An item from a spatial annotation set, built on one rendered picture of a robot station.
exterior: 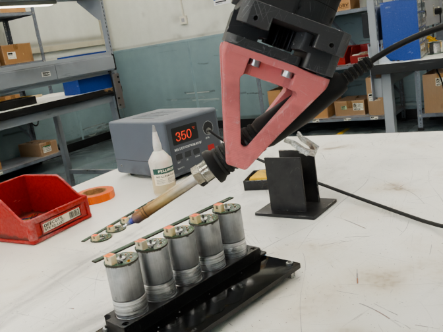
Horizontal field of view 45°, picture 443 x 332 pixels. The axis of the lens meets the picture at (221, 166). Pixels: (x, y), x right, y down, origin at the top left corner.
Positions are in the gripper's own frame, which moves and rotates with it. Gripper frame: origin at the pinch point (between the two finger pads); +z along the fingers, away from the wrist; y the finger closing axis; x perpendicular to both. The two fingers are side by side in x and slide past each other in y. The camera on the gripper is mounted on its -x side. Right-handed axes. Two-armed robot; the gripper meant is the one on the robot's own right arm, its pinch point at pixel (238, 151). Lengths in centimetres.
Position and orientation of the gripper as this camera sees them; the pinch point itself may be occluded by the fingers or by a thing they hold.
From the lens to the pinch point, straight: 36.4
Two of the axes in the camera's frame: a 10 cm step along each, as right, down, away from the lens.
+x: 9.5, 3.1, 1.0
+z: -3.2, 9.2, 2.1
